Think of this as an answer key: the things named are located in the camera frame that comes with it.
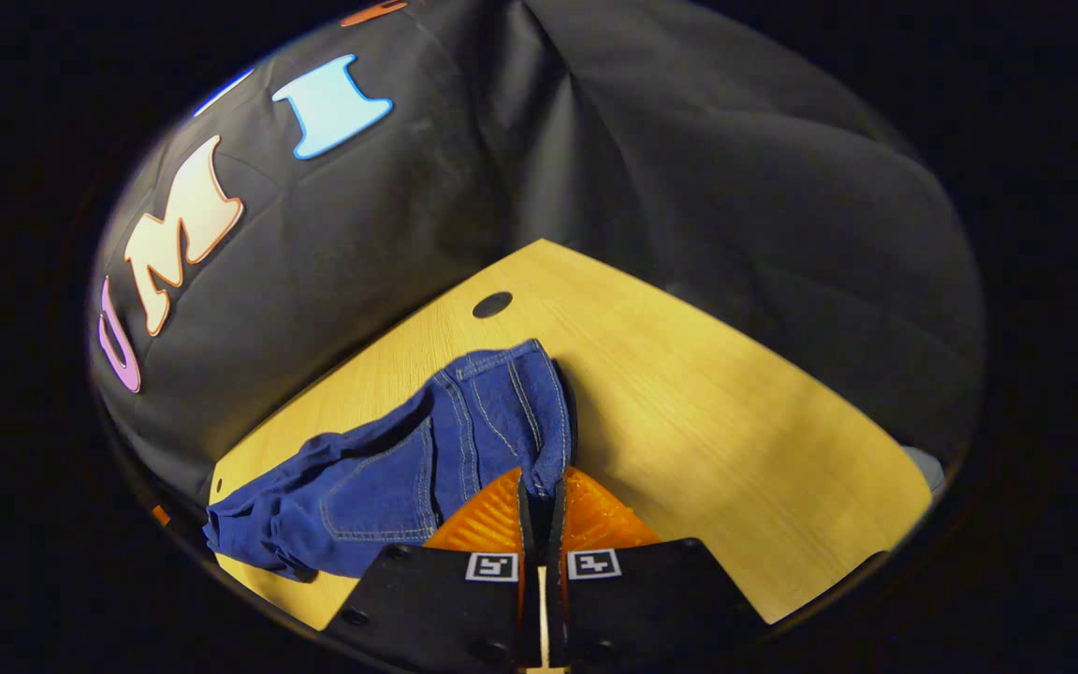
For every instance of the black backdrop cloth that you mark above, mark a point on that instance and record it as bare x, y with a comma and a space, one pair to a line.
595, 140

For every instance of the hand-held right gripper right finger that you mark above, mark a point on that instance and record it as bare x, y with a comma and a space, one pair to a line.
556, 524

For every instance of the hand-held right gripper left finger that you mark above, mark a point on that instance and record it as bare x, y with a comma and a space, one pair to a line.
522, 524

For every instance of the blue jeans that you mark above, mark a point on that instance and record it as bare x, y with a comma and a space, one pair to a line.
380, 487

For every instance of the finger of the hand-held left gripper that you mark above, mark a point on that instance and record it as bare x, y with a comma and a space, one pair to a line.
161, 516

